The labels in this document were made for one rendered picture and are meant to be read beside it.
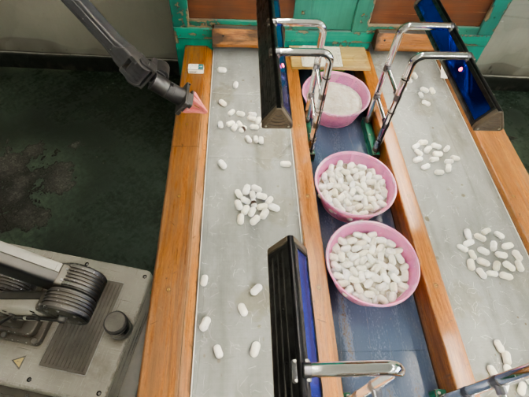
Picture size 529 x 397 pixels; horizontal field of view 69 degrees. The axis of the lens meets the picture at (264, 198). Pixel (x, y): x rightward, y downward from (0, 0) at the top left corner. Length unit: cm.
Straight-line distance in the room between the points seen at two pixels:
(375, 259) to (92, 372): 91
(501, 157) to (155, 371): 130
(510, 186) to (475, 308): 47
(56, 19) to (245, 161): 191
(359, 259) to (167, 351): 58
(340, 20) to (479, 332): 125
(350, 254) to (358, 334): 22
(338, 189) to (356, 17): 78
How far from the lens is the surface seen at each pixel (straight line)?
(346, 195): 128
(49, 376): 141
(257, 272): 110
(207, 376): 103
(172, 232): 115
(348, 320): 116
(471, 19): 198
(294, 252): 72
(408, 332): 121
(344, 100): 161
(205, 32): 176
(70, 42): 300
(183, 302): 105
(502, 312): 128
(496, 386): 93
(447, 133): 162
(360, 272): 115
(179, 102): 130
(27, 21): 303
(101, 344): 138
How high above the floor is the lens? 175
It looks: 55 degrees down
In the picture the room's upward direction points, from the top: 5 degrees clockwise
